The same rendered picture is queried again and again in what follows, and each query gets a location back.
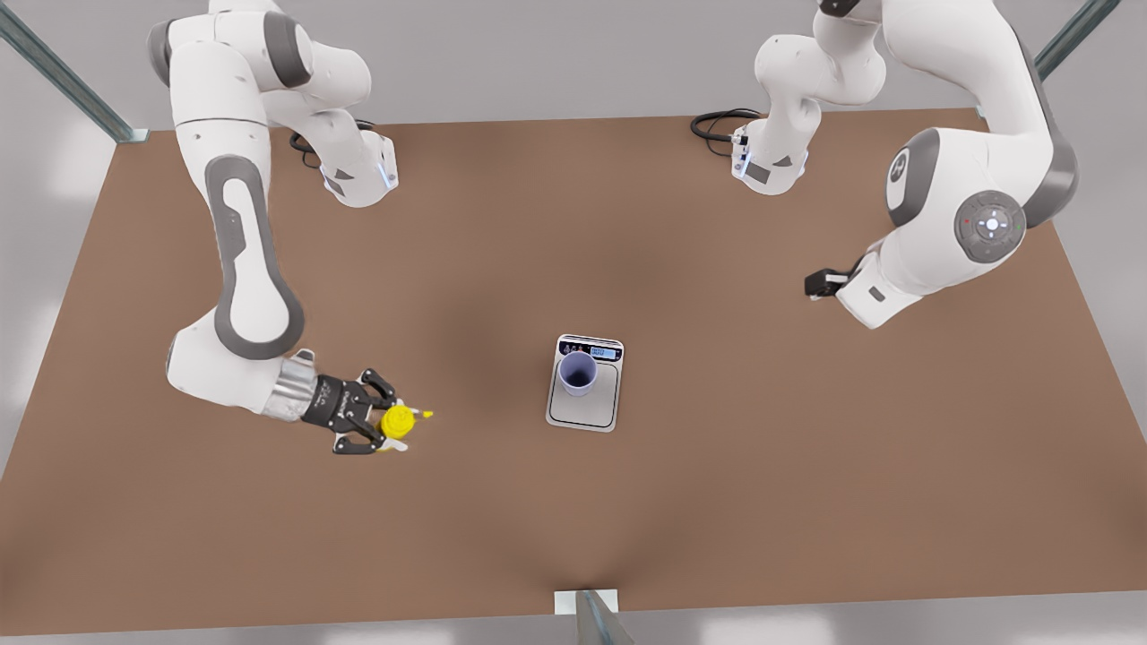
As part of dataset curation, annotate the pale purple cup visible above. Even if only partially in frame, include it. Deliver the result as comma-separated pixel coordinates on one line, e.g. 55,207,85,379
556,350,599,399

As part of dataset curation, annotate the yellow capped sauce bottle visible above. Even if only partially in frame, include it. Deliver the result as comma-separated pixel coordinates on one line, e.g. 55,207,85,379
377,404,436,452

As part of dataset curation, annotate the silver kitchen scale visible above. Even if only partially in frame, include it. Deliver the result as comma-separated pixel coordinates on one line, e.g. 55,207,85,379
545,333,625,434

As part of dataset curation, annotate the silver frame post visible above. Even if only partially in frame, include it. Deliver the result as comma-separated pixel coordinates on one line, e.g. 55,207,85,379
0,4,150,145
553,589,634,645
976,0,1123,119

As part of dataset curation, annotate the black cable loop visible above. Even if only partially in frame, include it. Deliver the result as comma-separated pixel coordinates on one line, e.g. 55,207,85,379
689,108,764,159
288,119,378,172

